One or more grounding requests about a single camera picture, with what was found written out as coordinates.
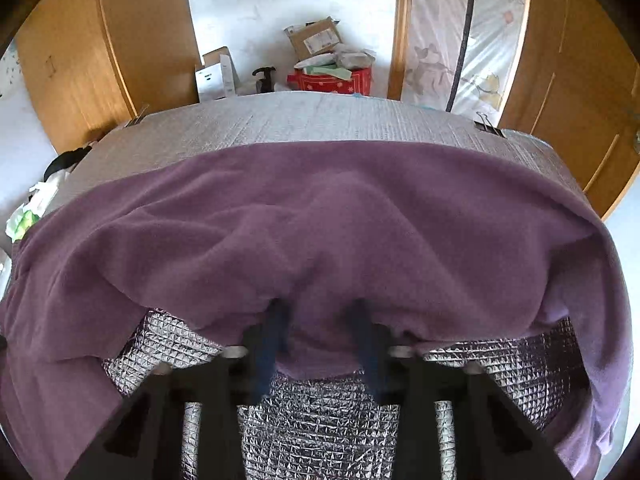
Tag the wooden door frame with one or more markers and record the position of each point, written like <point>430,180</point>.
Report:
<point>400,30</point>

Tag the white carton box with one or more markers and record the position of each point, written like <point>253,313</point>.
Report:
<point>215,77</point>

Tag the black binder clip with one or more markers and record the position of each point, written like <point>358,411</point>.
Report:
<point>490,125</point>

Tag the silver quilted mat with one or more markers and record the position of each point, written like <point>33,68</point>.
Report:
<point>320,115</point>

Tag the wooden wardrobe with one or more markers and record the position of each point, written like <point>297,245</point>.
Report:
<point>100,35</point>

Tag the dark cloth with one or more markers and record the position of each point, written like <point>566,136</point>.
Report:
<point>65,162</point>

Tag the black pump bottle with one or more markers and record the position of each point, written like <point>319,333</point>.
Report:
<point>265,80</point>

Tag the wooden door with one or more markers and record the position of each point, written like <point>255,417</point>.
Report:
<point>575,85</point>

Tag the purple fleece pants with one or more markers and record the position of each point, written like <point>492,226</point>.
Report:
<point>320,220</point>

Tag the black pole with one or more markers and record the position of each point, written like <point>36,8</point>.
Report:
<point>462,35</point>

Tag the brass door lock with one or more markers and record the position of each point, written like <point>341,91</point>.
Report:
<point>636,141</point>

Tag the open cardboard box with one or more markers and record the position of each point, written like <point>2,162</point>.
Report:
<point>312,37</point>

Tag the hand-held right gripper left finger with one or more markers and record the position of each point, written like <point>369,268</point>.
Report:
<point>265,350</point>

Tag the crumpled plastic bags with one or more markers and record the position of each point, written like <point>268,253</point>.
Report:
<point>350,57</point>

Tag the clear plastic door curtain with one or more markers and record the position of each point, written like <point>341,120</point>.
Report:
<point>435,35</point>

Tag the green packet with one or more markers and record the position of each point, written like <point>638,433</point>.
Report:
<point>20,224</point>

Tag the red round tin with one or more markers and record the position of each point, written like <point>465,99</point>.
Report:
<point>330,84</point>

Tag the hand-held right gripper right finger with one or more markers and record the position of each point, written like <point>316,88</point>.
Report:
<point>367,350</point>

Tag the cartoon wall poster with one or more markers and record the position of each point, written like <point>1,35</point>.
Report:
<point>7,70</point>

